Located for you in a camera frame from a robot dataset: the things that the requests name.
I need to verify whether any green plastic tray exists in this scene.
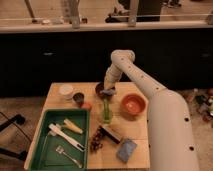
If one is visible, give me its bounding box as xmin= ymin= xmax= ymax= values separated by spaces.
xmin=29 ymin=109 xmax=90 ymax=171

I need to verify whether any yellow corn cob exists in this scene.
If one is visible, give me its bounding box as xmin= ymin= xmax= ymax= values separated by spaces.
xmin=64 ymin=119 xmax=83 ymax=134

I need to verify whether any silver fork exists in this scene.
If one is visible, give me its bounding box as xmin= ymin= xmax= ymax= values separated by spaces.
xmin=55 ymin=146 xmax=83 ymax=168

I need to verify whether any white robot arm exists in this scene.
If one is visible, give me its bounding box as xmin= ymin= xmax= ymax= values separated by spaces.
xmin=104 ymin=50 xmax=199 ymax=171

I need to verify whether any purple bowl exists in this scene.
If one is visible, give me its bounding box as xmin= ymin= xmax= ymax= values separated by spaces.
xmin=95 ymin=82 xmax=116 ymax=99

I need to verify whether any orange fruit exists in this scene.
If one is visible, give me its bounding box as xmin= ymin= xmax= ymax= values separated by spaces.
xmin=81 ymin=102 xmax=92 ymax=111

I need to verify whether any black chair base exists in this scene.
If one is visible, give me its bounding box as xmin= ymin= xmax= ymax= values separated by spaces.
xmin=0 ymin=112 xmax=30 ymax=161

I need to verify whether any white spatula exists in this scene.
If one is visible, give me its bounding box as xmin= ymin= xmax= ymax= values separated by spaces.
xmin=49 ymin=124 xmax=85 ymax=152

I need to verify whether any orange bowl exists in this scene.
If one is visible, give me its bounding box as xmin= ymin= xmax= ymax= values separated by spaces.
xmin=120 ymin=93 xmax=146 ymax=116

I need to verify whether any white cup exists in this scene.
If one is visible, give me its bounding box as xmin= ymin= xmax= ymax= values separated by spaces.
xmin=59 ymin=84 xmax=74 ymax=100

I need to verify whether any black brush block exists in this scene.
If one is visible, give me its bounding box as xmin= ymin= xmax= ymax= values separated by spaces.
xmin=101 ymin=125 xmax=122 ymax=144

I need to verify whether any green bottle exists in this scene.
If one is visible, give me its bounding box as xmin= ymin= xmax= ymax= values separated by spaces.
xmin=103 ymin=99 xmax=111 ymax=123

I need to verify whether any blue sponge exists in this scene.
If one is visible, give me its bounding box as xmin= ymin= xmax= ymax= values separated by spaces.
xmin=116 ymin=138 xmax=137 ymax=163

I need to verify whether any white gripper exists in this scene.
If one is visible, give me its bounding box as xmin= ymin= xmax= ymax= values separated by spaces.
xmin=104 ymin=76 xmax=116 ymax=90

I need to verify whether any bunch of dark grapes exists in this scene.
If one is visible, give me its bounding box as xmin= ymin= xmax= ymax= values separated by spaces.
xmin=90 ymin=127 xmax=104 ymax=152

